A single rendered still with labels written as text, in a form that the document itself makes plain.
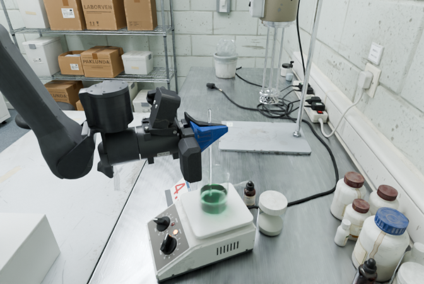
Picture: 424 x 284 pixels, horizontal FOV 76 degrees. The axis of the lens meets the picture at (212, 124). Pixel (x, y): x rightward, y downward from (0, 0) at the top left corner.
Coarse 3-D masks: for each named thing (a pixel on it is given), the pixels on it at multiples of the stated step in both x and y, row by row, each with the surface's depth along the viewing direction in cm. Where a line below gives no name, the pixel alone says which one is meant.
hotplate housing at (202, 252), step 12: (180, 204) 57; (180, 216) 55; (240, 228) 52; (252, 228) 52; (192, 240) 50; (204, 240) 49; (216, 240) 50; (228, 240) 51; (240, 240) 52; (252, 240) 53; (192, 252) 48; (204, 252) 50; (216, 252) 51; (228, 252) 52; (240, 252) 54; (168, 264) 48; (180, 264) 49; (192, 264) 50; (204, 264) 51; (156, 276) 49; (168, 276) 49
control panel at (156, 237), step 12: (156, 216) 58; (168, 216) 56; (156, 228) 56; (168, 228) 54; (180, 228) 53; (156, 240) 53; (180, 240) 51; (156, 252) 51; (180, 252) 49; (156, 264) 49
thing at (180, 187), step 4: (180, 180) 70; (184, 180) 69; (176, 184) 71; (180, 184) 69; (184, 184) 68; (172, 188) 71; (176, 188) 70; (180, 188) 68; (184, 188) 68; (176, 192) 69; (180, 192) 67; (184, 192) 66; (176, 196) 68; (176, 200) 67
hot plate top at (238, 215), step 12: (192, 192) 58; (228, 192) 58; (192, 204) 55; (228, 204) 55; (240, 204) 55; (192, 216) 52; (204, 216) 52; (216, 216) 52; (228, 216) 52; (240, 216) 52; (252, 216) 52; (192, 228) 50; (204, 228) 50; (216, 228) 50; (228, 228) 50
